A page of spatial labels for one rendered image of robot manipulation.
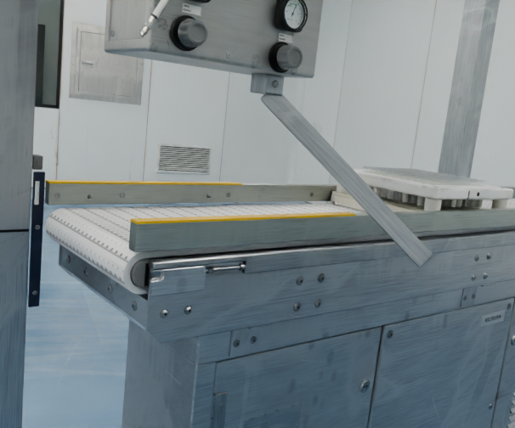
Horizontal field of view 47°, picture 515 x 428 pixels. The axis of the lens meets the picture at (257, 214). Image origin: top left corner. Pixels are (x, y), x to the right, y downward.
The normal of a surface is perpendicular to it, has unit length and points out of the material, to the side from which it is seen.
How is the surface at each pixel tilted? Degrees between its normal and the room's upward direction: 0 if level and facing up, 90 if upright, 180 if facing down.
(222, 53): 90
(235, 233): 90
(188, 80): 90
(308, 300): 90
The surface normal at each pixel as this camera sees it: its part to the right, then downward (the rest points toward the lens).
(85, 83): 0.46, 0.20
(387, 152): -0.88, -0.01
